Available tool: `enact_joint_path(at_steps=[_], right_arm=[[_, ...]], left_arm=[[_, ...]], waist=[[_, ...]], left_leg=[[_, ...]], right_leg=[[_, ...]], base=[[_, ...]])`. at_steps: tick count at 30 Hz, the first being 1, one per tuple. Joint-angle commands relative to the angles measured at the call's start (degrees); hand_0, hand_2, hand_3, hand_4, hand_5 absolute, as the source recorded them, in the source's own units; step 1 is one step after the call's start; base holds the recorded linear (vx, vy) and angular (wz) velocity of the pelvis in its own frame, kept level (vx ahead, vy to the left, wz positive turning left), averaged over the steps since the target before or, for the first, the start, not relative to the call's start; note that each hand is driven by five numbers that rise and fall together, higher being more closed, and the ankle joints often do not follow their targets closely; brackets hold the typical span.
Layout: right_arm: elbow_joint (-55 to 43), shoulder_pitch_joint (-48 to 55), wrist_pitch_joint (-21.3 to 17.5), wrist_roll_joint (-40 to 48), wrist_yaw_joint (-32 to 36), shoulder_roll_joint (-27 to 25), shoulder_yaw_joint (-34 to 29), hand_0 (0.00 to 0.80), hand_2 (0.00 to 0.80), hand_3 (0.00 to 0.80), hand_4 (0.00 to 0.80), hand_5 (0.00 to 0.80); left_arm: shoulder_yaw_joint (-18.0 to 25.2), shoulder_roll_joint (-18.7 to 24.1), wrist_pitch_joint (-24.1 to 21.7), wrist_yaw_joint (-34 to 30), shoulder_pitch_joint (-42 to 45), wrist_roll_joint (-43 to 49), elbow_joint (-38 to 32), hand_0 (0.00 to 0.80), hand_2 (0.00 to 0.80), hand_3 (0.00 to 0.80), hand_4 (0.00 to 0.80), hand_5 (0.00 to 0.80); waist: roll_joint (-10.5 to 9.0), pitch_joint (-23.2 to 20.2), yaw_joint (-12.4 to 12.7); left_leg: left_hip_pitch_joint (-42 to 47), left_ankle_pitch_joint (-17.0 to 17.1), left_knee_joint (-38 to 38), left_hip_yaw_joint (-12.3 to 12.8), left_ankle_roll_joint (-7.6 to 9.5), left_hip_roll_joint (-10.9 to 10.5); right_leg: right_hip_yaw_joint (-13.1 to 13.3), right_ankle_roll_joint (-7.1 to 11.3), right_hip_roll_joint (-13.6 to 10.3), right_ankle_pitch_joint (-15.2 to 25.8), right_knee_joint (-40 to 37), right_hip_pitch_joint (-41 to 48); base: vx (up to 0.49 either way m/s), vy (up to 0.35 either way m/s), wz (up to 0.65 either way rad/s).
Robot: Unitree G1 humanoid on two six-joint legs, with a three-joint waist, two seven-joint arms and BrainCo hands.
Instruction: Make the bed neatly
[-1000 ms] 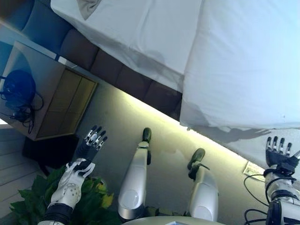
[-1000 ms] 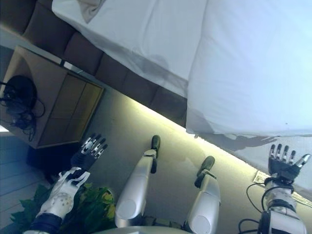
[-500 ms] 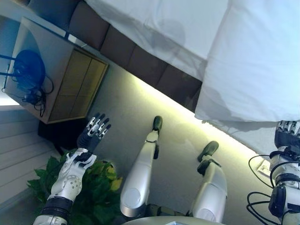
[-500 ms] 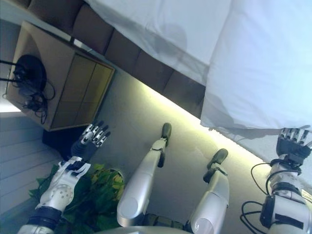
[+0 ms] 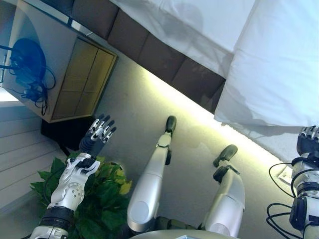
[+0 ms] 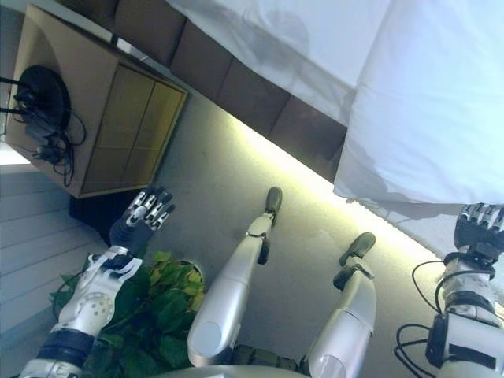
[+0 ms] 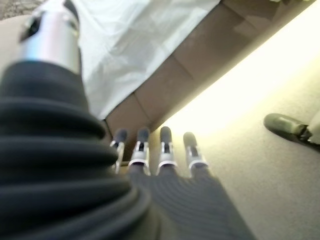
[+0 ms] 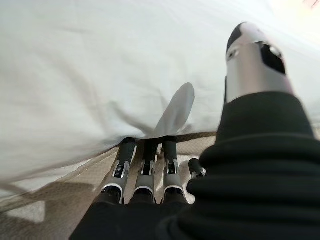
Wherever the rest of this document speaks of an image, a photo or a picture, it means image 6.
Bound silver robot torso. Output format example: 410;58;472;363
149;344;316;378

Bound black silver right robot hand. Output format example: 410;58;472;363
452;202;504;261

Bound tangled black cables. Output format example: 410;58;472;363
13;88;87;188

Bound brown upholstered bed frame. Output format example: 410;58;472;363
58;0;350;182

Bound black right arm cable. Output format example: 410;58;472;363
395;258;458;378

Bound green leafy plant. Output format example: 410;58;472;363
49;251;208;378

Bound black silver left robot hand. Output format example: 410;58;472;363
108;184;177;255

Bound silver right robot leg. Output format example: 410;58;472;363
305;232;378;378

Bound wooden nightstand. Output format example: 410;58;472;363
0;3;189;199

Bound white fringed blanket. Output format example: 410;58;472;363
346;192;504;257

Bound silver robot leg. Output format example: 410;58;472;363
187;187;284;367
305;232;378;378

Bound silver left robot leg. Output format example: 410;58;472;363
187;187;284;367

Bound white fitted bed sheet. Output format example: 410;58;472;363
165;0;391;127

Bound white duvet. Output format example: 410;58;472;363
333;0;504;206

